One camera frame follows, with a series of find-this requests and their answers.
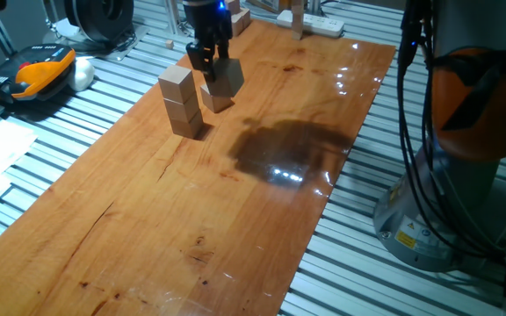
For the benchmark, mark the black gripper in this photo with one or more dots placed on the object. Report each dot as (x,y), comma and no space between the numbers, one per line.
(202,22)

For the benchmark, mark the light wooden cube block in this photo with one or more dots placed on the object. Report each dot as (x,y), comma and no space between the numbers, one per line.
(229,79)
(188,128)
(215,104)
(176,85)
(182,109)

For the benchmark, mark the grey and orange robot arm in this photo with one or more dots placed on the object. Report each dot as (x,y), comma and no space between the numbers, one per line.
(477,44)

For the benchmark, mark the wide wooden block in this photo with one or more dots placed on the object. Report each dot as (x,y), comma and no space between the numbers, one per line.
(240,22)

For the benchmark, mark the tiny wooden cube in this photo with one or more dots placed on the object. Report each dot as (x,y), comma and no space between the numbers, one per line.
(169,44)

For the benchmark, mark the small wooden block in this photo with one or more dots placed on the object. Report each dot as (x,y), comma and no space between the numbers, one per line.
(234,5)

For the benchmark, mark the cardboard box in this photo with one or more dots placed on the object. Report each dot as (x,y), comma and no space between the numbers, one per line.
(270,4)

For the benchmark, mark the white power strip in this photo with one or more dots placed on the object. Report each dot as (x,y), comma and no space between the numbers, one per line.
(310,24)

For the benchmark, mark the black round device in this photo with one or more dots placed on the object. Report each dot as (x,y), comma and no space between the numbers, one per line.
(99,19)

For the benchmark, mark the white rounded object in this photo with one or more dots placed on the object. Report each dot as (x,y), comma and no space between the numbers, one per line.
(81,74)

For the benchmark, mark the orange and black teach pendant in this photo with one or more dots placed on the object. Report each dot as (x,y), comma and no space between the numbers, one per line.
(33,70)

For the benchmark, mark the varnished wooden board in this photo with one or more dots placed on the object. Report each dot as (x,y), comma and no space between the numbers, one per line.
(147,241)

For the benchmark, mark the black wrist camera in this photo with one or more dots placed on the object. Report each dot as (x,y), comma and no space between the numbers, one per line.
(224,19)

